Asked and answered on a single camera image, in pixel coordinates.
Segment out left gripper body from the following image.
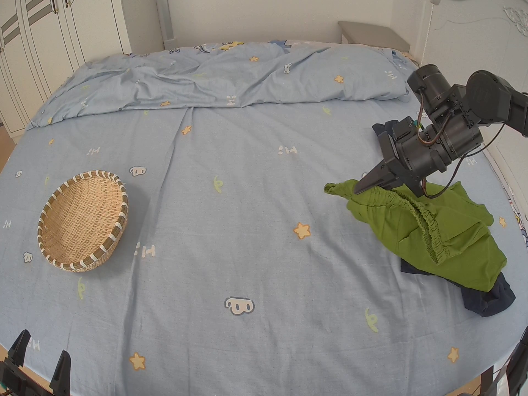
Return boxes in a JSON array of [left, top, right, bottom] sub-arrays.
[[0, 359, 52, 396]]

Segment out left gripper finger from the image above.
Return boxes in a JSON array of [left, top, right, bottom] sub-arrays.
[[7, 329, 32, 367], [49, 350, 72, 396]]

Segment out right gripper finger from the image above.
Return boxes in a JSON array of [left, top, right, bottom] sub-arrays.
[[354, 159, 394, 194], [355, 174, 405, 194]]

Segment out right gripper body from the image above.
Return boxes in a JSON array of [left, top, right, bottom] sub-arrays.
[[377, 116, 484, 198]]

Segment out green shorts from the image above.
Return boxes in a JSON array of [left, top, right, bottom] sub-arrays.
[[324, 178, 508, 293]]

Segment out bed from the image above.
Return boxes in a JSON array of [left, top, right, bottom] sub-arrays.
[[0, 0, 528, 396]]

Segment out round woven basket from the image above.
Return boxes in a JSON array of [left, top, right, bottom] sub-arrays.
[[37, 170, 130, 274]]

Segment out dark blue garment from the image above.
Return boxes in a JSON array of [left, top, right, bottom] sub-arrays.
[[371, 119, 517, 318]]

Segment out grey bedside table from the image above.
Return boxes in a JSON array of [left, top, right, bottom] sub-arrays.
[[337, 20, 413, 53]]

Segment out pale blue quilt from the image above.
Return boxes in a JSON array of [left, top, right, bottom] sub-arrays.
[[26, 39, 414, 131]]

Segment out white wardrobe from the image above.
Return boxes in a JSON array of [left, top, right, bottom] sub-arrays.
[[0, 0, 133, 136]]

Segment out black cable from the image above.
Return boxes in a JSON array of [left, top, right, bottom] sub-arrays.
[[423, 120, 506, 199]]

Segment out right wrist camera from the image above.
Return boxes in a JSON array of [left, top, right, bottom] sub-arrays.
[[391, 116, 425, 142]]

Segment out grey upright post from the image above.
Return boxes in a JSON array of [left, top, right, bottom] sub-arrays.
[[152, 0, 177, 43]]

